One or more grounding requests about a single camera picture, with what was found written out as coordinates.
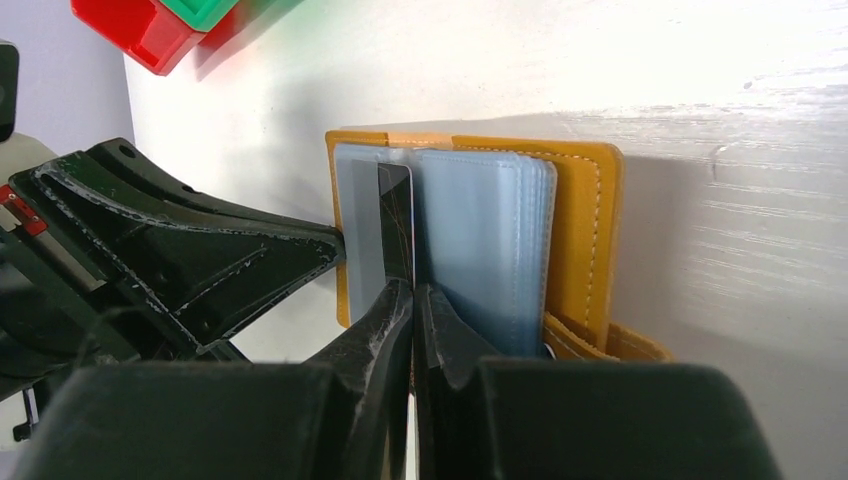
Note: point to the grey VIP credit card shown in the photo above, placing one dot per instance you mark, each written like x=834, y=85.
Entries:
x=396, y=209

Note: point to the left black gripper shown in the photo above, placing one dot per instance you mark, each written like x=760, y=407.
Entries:
x=95, y=271

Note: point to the red bin with gold card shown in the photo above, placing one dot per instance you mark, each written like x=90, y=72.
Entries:
x=153, y=36

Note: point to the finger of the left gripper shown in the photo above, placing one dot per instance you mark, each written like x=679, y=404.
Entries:
x=127, y=163

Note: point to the yellow leather card holder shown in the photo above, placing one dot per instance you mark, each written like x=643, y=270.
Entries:
x=586, y=218

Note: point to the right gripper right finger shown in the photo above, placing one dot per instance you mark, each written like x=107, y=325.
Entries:
x=483, y=415

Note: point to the green plastic bin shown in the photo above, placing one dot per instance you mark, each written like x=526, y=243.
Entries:
x=200, y=15

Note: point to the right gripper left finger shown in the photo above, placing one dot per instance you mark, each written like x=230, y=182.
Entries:
x=341, y=414

